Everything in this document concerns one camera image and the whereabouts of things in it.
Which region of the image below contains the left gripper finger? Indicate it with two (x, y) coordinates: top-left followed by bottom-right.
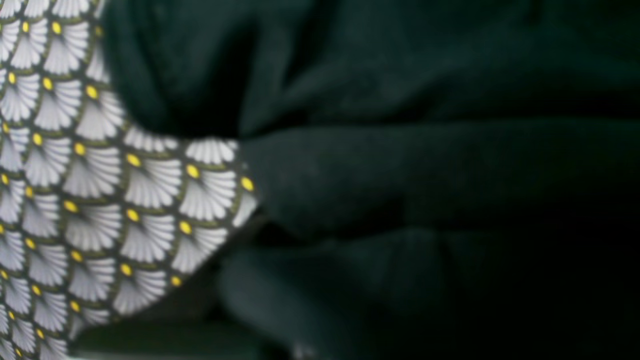
(70, 219), (268, 360)

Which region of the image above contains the fan patterned tablecloth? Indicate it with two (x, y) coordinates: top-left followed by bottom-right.
(0, 0), (256, 360)

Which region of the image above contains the dark grey T-shirt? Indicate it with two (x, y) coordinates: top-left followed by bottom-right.
(102, 0), (639, 360)

